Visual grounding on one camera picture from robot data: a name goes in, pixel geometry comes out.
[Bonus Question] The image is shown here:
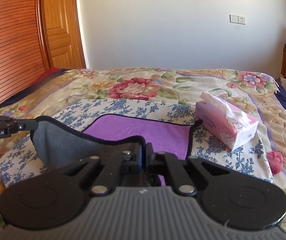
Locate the purple grey microfiber towel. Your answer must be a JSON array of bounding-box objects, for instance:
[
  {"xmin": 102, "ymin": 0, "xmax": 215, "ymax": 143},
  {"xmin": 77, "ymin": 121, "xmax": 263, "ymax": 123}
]
[{"xmin": 30, "ymin": 113, "xmax": 203, "ymax": 186}]

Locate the blue floral white cloth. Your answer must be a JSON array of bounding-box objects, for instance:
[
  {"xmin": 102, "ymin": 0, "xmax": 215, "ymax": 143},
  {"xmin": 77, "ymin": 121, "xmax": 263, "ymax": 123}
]
[{"xmin": 0, "ymin": 99, "xmax": 273, "ymax": 186}]

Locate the pink tissue pack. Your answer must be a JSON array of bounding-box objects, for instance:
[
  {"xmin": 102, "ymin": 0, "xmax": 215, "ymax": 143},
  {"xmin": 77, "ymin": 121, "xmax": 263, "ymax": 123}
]
[{"xmin": 195, "ymin": 92, "xmax": 259, "ymax": 151}]

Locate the floral bed blanket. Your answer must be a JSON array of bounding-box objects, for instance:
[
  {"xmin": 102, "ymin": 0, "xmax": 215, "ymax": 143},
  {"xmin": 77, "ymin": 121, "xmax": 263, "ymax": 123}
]
[{"xmin": 0, "ymin": 67, "xmax": 286, "ymax": 239}]

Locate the wooden door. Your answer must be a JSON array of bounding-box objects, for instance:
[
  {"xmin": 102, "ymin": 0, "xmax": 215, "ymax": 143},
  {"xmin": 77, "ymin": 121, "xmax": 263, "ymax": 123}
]
[{"xmin": 41, "ymin": 0, "xmax": 86, "ymax": 69}]

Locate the white wall switch socket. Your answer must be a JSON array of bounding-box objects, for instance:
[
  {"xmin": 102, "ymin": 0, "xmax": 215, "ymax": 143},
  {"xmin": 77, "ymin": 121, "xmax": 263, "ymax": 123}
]
[{"xmin": 229, "ymin": 15, "xmax": 246, "ymax": 25}]

